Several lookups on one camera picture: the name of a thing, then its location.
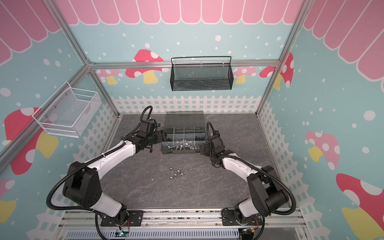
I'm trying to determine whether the white wire mesh basket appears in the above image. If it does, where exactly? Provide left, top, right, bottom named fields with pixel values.
left=32, top=82, right=102, bottom=138

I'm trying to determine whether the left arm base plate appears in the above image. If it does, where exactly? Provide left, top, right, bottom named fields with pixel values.
left=101, top=210, right=144, bottom=227

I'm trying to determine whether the green plastic organizer box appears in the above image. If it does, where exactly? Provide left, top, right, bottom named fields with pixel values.
left=161, top=111, right=206, bottom=154

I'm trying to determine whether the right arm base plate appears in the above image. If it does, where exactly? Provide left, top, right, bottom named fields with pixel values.
left=221, top=208, right=262, bottom=226

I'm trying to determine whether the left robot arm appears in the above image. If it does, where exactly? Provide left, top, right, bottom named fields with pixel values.
left=46, top=106, right=162, bottom=226

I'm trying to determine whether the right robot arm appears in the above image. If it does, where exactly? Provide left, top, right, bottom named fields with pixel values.
left=204, top=122, right=297, bottom=225

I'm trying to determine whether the black wire mesh basket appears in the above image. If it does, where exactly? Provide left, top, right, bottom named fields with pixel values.
left=170, top=56, right=234, bottom=92

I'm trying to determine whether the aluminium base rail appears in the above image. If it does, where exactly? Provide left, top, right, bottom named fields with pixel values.
left=53, top=208, right=311, bottom=240

